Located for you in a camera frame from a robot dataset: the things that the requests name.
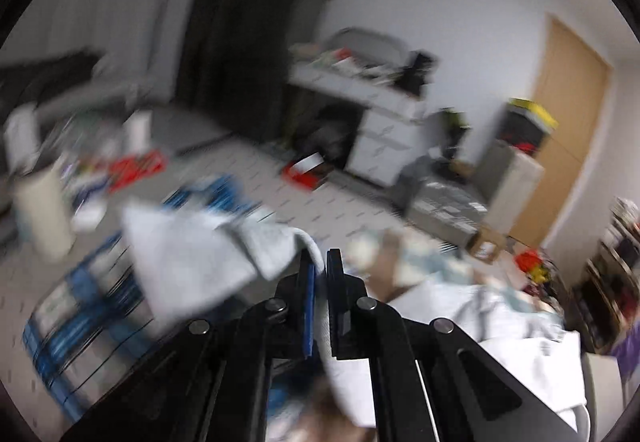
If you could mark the light grey sweatshirt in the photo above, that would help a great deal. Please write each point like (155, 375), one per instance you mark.
(190, 262)

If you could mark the arched mirror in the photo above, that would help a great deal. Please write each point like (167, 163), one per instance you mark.
(365, 42)

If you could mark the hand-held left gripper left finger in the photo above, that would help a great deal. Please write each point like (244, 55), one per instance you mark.
(309, 312)

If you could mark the black box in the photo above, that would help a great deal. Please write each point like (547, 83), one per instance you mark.
(417, 72)

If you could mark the black bag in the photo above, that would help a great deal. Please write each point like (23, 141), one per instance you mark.
(327, 132)

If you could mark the pile of desk clutter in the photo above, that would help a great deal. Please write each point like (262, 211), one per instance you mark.
(350, 62)

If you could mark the flat cardboard box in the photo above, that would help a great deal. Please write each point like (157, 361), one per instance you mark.
(485, 244)

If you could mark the white paper roll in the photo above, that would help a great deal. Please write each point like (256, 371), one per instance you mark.
(137, 135)
(44, 214)
(21, 135)

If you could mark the checkered blanket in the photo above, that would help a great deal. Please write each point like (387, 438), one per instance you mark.
(400, 267)

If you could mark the white desk with drawers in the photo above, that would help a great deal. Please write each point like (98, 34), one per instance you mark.
(385, 137)

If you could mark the blue plaid cloth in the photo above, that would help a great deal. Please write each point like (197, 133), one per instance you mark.
(100, 292)

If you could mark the grey cabinet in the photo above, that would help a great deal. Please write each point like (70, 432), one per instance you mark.
(310, 15)

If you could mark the white suitcase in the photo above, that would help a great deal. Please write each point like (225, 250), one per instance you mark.
(512, 182)

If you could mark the black cabinet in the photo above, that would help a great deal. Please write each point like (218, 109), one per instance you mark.
(235, 47)

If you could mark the flower bouquet dark wrapping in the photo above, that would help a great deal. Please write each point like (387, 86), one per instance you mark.
(454, 127)

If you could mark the silver suitcase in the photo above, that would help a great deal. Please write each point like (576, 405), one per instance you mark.
(445, 202)

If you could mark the wooden door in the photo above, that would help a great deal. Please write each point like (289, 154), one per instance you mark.
(565, 122)

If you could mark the red flat box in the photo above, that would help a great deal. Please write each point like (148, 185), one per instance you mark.
(135, 170)

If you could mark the orange red bag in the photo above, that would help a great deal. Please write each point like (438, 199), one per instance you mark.
(531, 264)

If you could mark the purple plastic bag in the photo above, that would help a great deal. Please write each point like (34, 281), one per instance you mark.
(629, 352)

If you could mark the red shoe box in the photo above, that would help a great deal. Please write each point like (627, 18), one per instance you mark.
(306, 172)

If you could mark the stack of shoe boxes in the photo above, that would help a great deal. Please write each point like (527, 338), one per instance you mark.
(525, 127)

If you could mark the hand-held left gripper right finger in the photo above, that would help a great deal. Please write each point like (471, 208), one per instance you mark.
(337, 317)

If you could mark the wooden shoe rack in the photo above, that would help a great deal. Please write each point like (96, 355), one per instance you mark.
(607, 272)

